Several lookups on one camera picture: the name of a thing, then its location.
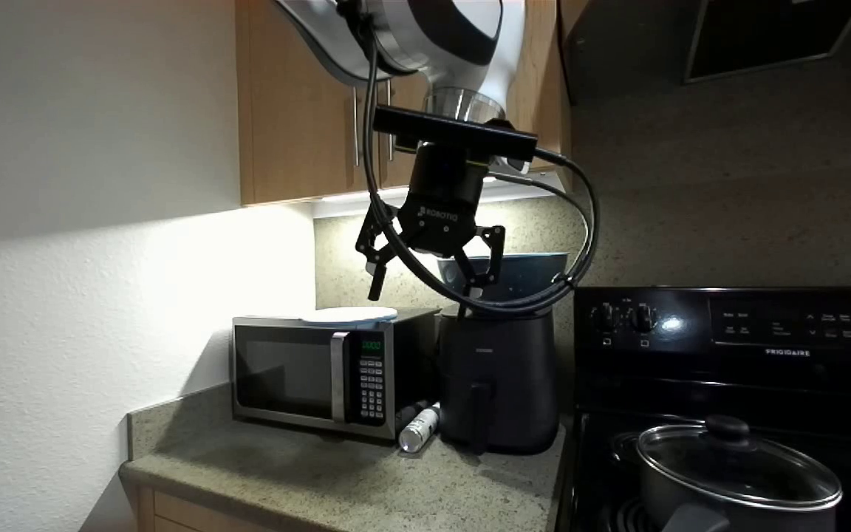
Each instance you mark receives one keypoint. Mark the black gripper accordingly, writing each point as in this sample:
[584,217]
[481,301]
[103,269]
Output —
[439,217]

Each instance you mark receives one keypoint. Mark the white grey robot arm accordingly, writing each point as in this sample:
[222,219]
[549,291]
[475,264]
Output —
[437,78]

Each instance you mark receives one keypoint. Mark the dark blue bowl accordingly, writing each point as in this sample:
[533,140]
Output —
[527,278]

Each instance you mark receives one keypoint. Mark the black pot with glass lid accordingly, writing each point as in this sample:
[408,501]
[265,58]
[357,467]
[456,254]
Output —
[719,477]

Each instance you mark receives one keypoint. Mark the stainless steel microwave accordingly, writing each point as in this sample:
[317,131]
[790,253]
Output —
[358,380]

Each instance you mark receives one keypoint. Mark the wooden upper cabinet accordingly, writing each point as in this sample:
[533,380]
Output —
[299,124]

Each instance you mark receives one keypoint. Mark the wooden cabinet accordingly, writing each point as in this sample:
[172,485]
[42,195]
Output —
[188,508]
[299,124]

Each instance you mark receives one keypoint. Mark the clear plastic bottle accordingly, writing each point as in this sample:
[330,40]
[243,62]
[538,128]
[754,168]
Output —
[420,428]

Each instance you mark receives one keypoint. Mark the black range hood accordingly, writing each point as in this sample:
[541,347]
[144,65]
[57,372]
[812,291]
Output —
[630,46]

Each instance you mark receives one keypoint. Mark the wooden lower cabinet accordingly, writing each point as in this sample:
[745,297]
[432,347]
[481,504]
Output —
[188,508]

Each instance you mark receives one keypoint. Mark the black electric stove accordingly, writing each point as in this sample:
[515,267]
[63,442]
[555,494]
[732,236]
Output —
[769,356]

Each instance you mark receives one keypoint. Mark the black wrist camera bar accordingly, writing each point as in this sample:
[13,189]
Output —
[425,128]

